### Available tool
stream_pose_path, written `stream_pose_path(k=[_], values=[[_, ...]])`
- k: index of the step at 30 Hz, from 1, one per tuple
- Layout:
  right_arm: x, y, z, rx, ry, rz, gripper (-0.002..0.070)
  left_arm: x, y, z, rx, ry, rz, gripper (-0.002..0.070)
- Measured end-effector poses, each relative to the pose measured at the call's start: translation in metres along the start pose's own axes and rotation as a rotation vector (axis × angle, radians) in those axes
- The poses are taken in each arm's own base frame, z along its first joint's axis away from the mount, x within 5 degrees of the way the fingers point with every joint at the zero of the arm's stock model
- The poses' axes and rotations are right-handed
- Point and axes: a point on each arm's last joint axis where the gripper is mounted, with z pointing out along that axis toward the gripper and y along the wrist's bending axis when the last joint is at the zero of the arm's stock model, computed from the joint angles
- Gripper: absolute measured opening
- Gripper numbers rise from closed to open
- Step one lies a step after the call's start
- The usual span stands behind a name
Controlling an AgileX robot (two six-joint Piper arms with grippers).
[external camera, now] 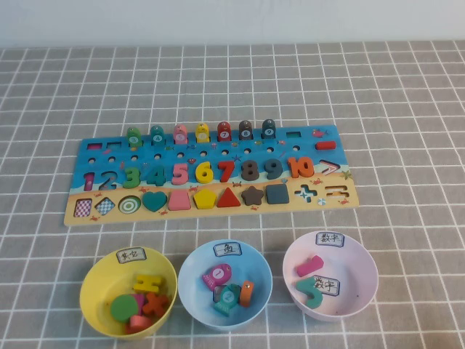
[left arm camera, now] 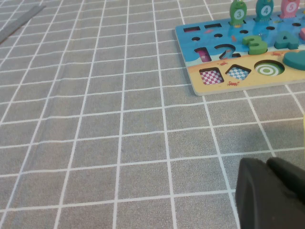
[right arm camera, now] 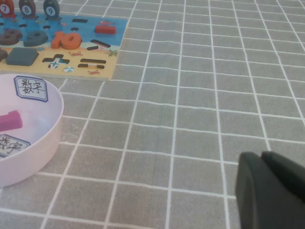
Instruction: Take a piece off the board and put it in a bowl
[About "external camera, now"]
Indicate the green wooden number three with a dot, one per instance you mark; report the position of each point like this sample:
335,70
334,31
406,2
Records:
137,181

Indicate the colourful wooden puzzle board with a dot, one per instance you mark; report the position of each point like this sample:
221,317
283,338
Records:
218,212

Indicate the light blue plastic bowl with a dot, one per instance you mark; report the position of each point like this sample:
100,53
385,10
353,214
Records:
196,309

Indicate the green number five piece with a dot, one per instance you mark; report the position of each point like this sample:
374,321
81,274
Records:
312,298

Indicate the magenta wooden shape piece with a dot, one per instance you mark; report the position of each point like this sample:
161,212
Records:
141,300

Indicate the pale pink plastic bowl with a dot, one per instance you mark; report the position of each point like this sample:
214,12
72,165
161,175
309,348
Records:
356,276

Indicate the salmon red wooden piece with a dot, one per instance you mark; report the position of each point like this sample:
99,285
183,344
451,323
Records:
138,323

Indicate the yellow plastic bowl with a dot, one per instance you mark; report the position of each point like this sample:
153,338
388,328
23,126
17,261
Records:
98,287

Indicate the red wooden number seven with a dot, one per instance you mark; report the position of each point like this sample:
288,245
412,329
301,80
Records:
227,164

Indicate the brown wooden number eight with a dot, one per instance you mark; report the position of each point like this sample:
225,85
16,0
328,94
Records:
250,170

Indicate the red wooden triangle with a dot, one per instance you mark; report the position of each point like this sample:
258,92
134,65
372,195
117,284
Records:
229,200

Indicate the brown wooden star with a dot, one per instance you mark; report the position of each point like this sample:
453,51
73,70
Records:
252,196

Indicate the yellow wooden number six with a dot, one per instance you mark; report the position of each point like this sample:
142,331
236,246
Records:
200,174

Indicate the yellow wooden pentagon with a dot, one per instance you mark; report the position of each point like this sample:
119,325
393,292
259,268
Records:
204,199

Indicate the red fish peg seven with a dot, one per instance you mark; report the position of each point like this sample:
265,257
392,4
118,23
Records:
224,132

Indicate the brown fish peg eight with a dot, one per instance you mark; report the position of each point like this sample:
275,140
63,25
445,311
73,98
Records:
246,131

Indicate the dark grey wooden number nine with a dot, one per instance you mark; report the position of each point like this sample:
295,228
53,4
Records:
279,169

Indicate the dark grey wooden square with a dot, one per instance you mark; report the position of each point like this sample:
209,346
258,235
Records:
277,193

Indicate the yellow fish peg six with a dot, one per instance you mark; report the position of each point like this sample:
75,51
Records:
202,134

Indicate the pink wooden number five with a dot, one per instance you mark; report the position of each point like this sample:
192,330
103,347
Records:
181,166

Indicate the dark blue fish peg nine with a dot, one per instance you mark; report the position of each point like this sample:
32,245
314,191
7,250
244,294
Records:
269,130

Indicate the pink wooden trapezoid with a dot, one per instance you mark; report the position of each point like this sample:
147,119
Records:
179,201

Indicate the orange wooden number ten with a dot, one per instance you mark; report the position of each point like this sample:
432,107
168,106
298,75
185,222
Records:
292,168

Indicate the pink fish peg five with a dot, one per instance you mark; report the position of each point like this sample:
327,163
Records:
180,135

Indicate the teal wooden number four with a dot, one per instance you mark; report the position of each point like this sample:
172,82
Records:
160,176

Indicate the white handwritten paper label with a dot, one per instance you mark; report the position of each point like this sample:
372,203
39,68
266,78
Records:
328,285
330,239
227,249
130,255

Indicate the teal wooden heart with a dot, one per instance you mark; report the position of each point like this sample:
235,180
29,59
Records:
154,200

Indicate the teal fish peg four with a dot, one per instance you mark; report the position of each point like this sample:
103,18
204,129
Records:
157,137

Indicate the red wooden minus sign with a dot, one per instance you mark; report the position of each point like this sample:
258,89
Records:
326,145

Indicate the magenta wooden fish one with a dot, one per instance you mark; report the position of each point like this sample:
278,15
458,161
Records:
217,274

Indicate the green fish peg three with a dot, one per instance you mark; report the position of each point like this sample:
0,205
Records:
134,138

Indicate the magenta wooden number one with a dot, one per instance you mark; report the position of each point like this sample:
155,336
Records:
309,267

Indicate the orange wooden fish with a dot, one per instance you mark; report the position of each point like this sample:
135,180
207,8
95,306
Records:
246,294

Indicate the teal wooden fish two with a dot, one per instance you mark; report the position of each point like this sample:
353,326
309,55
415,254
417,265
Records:
227,299

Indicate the yellow wooden equals sign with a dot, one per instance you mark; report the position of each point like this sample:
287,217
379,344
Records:
145,280

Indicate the orange wooden cross sign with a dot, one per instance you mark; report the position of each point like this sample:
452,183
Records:
155,304

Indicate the green wooden circle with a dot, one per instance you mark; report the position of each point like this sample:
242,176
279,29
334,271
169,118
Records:
124,308

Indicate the grey checked tablecloth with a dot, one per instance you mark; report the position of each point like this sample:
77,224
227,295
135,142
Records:
399,109

